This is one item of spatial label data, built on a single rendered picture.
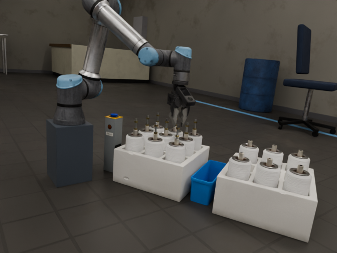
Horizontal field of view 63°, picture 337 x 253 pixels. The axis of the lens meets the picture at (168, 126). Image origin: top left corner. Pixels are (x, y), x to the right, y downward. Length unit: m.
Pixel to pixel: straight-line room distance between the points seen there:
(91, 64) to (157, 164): 0.60
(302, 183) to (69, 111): 1.06
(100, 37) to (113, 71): 5.34
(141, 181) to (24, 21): 7.08
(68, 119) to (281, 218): 1.03
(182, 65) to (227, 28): 4.34
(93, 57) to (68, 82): 0.19
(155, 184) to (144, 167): 0.10
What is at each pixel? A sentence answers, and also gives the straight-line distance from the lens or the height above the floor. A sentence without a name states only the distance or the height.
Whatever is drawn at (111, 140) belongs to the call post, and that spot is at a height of 0.19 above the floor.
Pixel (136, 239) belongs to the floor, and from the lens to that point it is 1.10.
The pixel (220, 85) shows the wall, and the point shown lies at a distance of 5.55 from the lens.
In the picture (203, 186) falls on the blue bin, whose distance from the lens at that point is 1.32.
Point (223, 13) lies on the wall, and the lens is 5.72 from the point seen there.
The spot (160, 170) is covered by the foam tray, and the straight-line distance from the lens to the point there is 1.34.
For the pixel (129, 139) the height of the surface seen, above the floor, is 0.24.
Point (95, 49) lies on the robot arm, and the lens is 1.47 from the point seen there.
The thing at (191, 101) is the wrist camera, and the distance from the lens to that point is 1.22.
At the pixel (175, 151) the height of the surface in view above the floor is 0.23.
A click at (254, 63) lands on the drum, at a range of 4.28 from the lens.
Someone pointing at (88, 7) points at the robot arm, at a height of 0.83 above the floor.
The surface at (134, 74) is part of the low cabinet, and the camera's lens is 7.06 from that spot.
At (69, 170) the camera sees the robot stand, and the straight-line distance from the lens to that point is 1.46.
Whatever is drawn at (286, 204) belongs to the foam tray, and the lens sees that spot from 1.22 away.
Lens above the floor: 0.65
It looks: 14 degrees down
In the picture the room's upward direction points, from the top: 5 degrees clockwise
